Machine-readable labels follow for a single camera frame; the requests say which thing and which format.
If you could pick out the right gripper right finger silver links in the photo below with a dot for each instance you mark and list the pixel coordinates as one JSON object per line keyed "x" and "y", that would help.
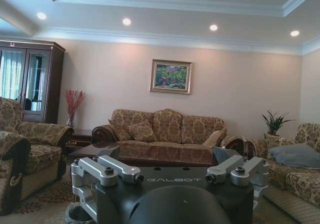
{"x": 245, "y": 170}

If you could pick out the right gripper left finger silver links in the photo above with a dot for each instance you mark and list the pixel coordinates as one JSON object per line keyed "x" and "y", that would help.
{"x": 100, "y": 171}

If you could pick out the grey round trash bin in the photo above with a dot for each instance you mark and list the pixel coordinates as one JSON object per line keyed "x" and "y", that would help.
{"x": 77, "y": 212}

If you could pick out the patterned floor rug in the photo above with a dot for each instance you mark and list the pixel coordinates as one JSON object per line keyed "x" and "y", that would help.
{"x": 45, "y": 199}

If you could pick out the dark wood side table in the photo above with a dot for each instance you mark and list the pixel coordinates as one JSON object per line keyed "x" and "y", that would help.
{"x": 80, "y": 139}

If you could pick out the floral cushion with fringe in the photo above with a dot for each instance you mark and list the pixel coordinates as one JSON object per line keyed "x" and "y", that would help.
{"x": 275, "y": 141}

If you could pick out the tan ribbed cushion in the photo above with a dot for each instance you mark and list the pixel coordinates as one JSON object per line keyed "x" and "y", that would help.
{"x": 212, "y": 137}

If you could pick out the blue-grey pillow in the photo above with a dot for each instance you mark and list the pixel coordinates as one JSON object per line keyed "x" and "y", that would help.
{"x": 292, "y": 155}

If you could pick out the floral sofa with quilted skirt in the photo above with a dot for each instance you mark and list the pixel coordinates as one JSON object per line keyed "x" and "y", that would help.
{"x": 297, "y": 184}

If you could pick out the floral square cushion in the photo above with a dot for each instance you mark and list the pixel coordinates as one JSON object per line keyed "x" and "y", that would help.
{"x": 141, "y": 132}

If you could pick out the green potted plant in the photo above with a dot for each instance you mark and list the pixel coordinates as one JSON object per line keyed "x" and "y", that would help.
{"x": 275, "y": 121}

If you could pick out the glossy dark wood coffee table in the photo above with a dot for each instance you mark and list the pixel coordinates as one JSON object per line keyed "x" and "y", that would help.
{"x": 162, "y": 154}

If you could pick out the floral armchair with dark trim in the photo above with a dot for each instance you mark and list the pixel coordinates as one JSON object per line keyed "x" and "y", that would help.
{"x": 10, "y": 164}
{"x": 37, "y": 139}

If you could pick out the vase with red branches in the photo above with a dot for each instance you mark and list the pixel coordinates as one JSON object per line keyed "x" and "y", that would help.
{"x": 73, "y": 104}

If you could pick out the floral three-seat sofa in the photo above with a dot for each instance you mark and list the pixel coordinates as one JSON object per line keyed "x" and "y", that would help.
{"x": 167, "y": 124}

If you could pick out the dark wood glass cabinet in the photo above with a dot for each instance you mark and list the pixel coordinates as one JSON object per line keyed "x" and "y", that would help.
{"x": 32, "y": 84}

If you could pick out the framed landscape painting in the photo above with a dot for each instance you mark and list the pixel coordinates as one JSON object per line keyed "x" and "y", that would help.
{"x": 171, "y": 76}

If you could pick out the round recessed ceiling light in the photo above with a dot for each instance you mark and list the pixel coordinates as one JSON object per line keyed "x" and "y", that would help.
{"x": 294, "y": 33}
{"x": 126, "y": 21}
{"x": 41, "y": 15}
{"x": 213, "y": 27}

